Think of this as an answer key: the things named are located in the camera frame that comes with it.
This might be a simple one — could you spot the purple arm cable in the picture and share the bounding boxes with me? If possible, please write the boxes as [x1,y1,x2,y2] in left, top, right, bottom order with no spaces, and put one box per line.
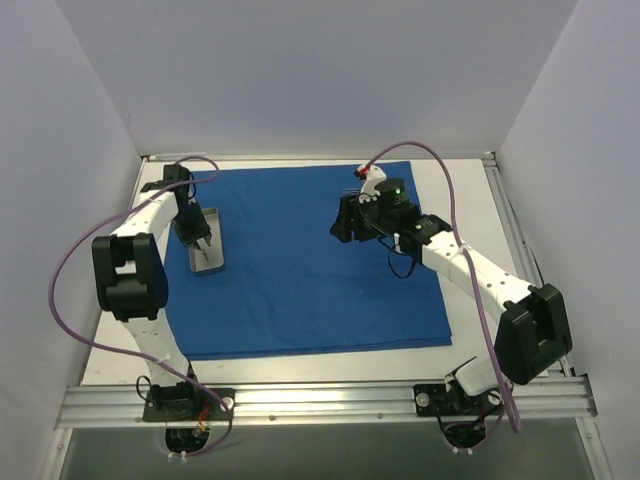
[364,140,523,434]
[50,155,236,459]

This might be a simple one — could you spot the stainless steel tray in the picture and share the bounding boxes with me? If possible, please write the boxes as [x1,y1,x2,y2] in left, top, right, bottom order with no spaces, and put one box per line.
[189,208,226,275]

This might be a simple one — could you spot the aluminium front frame rail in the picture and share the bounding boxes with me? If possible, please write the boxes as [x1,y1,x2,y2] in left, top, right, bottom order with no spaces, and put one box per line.
[56,375,597,429]

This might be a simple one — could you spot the aluminium right frame rail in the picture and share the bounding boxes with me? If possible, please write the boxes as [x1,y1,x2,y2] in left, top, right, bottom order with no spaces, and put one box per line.
[483,157,574,381]

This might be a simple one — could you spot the aluminium back frame rail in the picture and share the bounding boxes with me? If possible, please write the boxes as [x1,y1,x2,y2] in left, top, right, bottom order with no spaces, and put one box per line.
[140,151,496,162]

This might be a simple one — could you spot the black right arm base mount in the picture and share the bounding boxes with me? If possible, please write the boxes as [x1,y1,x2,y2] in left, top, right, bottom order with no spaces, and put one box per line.
[412,381,502,417]

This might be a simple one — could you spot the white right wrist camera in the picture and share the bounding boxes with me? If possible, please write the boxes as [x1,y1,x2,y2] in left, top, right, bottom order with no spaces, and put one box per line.
[355,164,387,204]

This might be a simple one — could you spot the aluminium frame rail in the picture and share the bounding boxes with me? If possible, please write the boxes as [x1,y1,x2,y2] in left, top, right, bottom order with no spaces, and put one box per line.
[56,375,597,429]
[140,151,496,162]
[483,157,574,381]

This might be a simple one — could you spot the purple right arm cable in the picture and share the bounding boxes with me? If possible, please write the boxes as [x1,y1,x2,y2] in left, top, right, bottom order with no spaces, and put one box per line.
[364,140,523,434]

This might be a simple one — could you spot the blue surgical cloth wrap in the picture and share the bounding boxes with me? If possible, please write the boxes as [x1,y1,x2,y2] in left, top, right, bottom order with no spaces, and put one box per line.
[164,165,452,360]

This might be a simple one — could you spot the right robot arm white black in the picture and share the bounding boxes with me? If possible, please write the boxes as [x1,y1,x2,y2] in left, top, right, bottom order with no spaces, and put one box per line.
[330,178,573,413]

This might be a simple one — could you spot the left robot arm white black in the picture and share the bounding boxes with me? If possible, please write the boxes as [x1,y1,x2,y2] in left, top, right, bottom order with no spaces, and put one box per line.
[91,161,212,419]

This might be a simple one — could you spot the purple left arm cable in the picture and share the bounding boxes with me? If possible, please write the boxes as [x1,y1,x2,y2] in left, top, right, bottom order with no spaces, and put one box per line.
[50,155,236,459]

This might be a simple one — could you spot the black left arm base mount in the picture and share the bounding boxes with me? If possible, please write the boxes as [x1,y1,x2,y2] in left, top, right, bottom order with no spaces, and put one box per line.
[142,382,228,423]

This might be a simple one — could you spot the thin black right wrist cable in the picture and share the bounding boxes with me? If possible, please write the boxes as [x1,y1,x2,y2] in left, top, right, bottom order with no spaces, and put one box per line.
[377,234,419,280]

